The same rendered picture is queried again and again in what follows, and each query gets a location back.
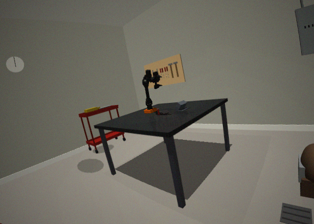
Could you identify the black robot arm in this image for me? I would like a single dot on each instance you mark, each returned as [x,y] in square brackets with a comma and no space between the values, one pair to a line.
[146,84]

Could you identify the grey sloped panel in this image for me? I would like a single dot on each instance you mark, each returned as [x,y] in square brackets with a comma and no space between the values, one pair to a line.
[181,106]

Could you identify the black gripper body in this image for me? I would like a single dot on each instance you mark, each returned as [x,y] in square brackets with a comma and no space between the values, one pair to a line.
[154,79]

